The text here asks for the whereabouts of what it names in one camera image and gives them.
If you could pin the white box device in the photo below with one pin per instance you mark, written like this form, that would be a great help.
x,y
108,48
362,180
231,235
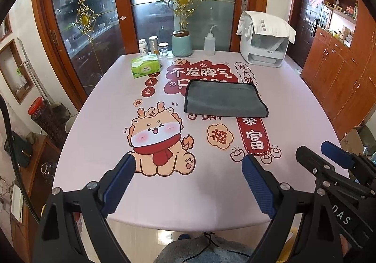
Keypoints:
x,y
17,204

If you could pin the cardboard box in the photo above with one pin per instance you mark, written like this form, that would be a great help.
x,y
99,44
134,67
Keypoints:
x,y
354,141

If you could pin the white squeeze bottle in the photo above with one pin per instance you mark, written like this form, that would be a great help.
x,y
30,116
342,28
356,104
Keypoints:
x,y
210,45

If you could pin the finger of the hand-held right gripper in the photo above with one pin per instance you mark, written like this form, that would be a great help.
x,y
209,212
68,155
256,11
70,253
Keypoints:
x,y
308,160
336,152

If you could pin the grey towel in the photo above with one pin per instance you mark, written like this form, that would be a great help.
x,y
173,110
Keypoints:
x,y
223,98

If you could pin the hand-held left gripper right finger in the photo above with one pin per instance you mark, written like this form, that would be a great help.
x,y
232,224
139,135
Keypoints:
x,y
258,189

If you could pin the white pill bottle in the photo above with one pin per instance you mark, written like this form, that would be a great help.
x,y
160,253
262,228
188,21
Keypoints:
x,y
143,48

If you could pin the black bag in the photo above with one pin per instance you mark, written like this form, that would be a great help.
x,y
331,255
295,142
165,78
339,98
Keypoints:
x,y
19,149

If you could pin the teal ceramic canister wooden lid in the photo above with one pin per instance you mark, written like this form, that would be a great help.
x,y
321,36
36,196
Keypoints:
x,y
182,45

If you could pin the white cloth cover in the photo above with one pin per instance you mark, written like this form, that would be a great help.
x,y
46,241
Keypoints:
x,y
264,23

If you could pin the wooden shelf cabinet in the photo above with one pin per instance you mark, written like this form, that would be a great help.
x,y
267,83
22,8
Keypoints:
x,y
337,74

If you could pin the tall glass jar silver lid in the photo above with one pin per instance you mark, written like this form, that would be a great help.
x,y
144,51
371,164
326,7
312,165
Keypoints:
x,y
153,45

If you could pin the green tissue box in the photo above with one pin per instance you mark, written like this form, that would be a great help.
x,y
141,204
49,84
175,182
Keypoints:
x,y
145,67

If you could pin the dark wooden entrance door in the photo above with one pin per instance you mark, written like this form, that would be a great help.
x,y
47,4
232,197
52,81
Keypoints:
x,y
308,33

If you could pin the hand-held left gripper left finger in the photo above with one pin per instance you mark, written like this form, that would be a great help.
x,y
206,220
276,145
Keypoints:
x,y
117,183

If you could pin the white countertop appliance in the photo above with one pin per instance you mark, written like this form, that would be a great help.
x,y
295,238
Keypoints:
x,y
261,52

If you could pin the wooden side cabinet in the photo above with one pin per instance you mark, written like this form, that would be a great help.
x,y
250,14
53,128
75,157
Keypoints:
x,y
38,169

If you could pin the person's grey fuzzy clothing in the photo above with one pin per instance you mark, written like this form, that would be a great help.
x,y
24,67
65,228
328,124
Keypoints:
x,y
191,251

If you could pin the red lidded jar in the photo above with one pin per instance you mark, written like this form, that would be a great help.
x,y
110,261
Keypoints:
x,y
37,107

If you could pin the small glass jar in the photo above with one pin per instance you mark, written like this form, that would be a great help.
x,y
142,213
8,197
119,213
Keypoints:
x,y
163,49

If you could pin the cartoon printed pink tablecloth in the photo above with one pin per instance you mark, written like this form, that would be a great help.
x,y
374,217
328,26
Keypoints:
x,y
164,186

